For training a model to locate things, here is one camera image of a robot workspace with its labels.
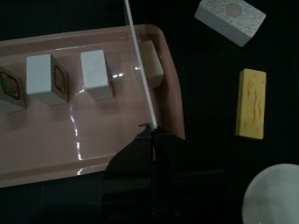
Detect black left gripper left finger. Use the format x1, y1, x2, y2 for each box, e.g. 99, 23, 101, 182
101, 127, 155, 224

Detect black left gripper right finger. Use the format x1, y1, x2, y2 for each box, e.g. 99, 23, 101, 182
153, 129, 227, 224

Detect white plate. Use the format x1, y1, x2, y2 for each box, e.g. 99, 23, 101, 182
242, 163, 299, 224

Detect pink plastic tray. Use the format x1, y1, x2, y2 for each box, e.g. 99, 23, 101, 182
0, 24, 187, 189

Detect yellow wooden block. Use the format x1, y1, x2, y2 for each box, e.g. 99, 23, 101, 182
235, 68, 268, 140

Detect white toy sushi block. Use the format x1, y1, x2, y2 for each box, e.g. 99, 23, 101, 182
133, 39, 164, 90
25, 52, 71, 107
79, 48, 115, 102
0, 65, 28, 116

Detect white speckled wooden block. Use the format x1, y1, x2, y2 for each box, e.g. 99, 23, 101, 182
193, 0, 267, 48

